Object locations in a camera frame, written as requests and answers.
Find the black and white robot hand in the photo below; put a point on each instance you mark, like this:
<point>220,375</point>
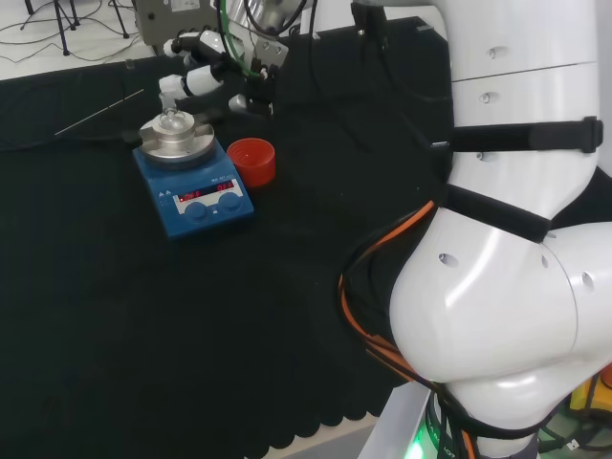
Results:
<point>205,79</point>

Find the heater with blue base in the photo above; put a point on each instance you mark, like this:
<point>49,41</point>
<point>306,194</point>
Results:
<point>201,221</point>

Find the clear round-bottom glass flask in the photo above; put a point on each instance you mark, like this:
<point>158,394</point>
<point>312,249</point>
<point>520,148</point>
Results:
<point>172,119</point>

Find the clear tape piece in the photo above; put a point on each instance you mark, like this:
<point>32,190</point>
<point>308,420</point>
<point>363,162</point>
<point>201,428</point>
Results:
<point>129,64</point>

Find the grey metal control box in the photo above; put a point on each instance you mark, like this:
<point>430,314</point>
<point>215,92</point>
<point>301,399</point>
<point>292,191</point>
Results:
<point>153,21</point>

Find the red ribbed funnel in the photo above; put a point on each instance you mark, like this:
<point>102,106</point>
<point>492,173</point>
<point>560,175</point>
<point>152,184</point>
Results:
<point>253,165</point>

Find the thin glass rod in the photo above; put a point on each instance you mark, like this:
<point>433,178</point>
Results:
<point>98,113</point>

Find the black bench cloth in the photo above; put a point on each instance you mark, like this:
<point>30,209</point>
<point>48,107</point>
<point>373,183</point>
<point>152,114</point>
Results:
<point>143,311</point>

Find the yellow stop button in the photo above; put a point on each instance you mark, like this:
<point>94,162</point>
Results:
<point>590,389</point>

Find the black camera tripod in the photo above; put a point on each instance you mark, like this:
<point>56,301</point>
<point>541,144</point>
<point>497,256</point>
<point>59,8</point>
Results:
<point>64,26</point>

